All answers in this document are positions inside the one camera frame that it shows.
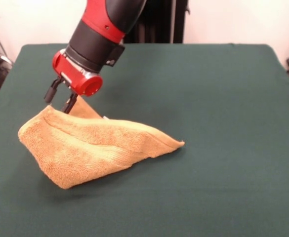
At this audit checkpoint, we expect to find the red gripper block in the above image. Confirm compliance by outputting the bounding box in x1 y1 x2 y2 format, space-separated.
44 49 103 115

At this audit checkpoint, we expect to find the tan terry towel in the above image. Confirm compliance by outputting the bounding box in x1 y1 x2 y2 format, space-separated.
17 95 186 190

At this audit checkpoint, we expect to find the dark green tablecloth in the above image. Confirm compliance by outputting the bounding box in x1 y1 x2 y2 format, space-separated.
0 43 289 237

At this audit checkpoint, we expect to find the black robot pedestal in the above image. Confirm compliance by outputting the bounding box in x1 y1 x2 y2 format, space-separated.
123 0 191 44

